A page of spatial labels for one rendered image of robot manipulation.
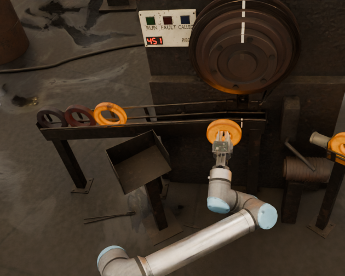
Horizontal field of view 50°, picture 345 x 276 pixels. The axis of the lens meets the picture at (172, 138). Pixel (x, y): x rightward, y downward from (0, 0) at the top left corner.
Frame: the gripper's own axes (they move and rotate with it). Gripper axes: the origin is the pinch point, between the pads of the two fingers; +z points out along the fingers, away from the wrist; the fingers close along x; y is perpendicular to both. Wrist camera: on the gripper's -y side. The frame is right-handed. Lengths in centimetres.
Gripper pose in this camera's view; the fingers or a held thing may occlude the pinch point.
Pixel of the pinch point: (223, 130)
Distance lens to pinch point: 167.7
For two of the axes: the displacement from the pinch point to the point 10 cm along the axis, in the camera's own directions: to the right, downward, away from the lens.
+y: -1.5, -4.4, -8.8
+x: -9.8, -0.4, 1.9
